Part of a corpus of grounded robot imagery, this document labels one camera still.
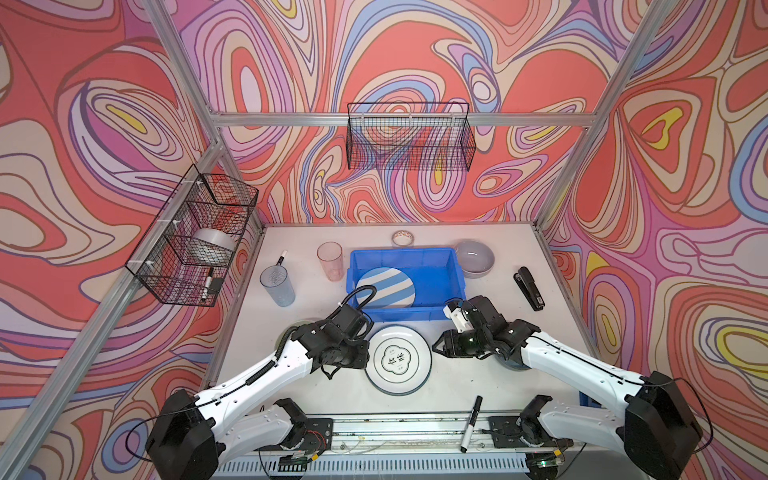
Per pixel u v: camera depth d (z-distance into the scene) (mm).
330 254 941
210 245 700
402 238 1157
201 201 738
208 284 721
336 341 598
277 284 864
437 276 1011
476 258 1048
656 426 395
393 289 991
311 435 728
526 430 654
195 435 383
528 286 993
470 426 738
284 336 537
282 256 1087
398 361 840
